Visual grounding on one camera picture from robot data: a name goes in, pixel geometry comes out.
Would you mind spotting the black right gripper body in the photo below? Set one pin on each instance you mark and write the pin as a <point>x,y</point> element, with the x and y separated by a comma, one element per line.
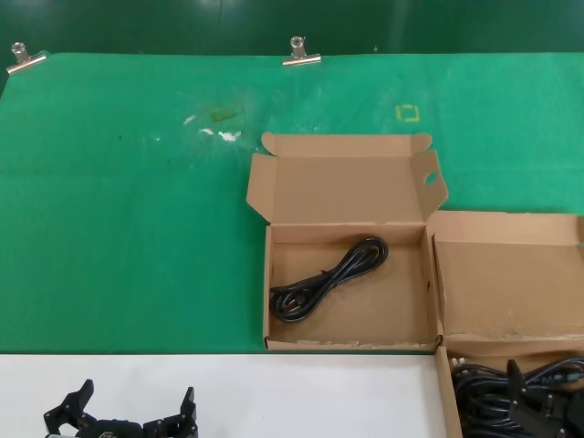
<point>556,432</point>

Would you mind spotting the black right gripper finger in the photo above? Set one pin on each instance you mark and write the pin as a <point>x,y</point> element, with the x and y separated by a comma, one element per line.
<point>554,410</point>
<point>519,392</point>

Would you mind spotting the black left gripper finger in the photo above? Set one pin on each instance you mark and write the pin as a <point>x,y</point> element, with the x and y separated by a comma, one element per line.
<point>68,406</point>
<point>182,420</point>

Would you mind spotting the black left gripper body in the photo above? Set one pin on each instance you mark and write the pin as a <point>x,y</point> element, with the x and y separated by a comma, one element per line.
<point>111,430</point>

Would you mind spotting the open cardboard box torn edge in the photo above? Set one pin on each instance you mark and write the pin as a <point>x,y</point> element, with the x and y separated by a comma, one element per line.
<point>506,283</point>

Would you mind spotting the open cardboard box with slot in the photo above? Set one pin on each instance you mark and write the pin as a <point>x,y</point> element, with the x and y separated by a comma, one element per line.
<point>365,310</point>

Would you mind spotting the green cloth table mat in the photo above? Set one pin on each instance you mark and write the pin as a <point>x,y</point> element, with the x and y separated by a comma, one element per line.
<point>114,228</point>

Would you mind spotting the silver binder clip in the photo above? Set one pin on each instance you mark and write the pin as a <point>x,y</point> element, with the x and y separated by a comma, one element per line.
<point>25,63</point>
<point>301,59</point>

